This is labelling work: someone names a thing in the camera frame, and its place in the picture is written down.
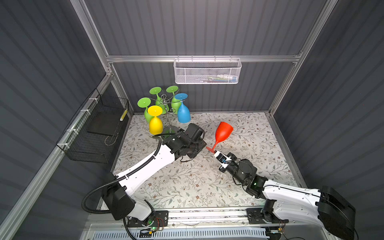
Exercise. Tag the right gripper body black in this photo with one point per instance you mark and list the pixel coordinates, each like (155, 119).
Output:
(233, 168)

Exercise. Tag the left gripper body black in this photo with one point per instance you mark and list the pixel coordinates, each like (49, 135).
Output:
(195, 148)

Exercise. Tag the red wine glass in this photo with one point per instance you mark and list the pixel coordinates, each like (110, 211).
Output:
(223, 132)

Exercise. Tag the yellow wine glass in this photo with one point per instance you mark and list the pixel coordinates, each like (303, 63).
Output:
(156, 124)

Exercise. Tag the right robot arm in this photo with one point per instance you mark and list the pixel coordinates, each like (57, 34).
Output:
(323, 207)

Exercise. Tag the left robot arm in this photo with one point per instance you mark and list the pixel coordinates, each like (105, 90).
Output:
(119, 196)

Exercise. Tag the blue wine glass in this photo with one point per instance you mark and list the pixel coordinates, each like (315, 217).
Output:
(184, 115)

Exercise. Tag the chrome wine glass rack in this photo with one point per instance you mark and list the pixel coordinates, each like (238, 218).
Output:
(165, 104)

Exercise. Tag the green wine glass back right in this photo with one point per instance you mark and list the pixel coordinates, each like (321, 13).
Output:
(175, 104)

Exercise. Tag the green wine glass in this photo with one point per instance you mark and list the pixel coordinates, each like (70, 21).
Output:
(145, 103)
(159, 96)
(175, 104)

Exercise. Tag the green wine glass front left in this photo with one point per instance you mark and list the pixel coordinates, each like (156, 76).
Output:
(145, 103)

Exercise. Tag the green wine glass back left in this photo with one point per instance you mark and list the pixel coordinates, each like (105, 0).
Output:
(159, 96)

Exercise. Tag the items in white basket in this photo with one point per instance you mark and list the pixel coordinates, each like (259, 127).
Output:
(219, 79)

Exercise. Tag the yellow item in black basket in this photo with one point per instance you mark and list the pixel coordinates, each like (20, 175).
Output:
(123, 115)

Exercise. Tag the white wire mesh basket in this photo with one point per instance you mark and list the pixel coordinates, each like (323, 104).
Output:
(188, 70)

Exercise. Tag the black wire basket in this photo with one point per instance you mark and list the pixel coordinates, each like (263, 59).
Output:
(95, 131)

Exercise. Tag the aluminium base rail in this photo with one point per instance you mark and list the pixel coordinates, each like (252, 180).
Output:
(252, 215)

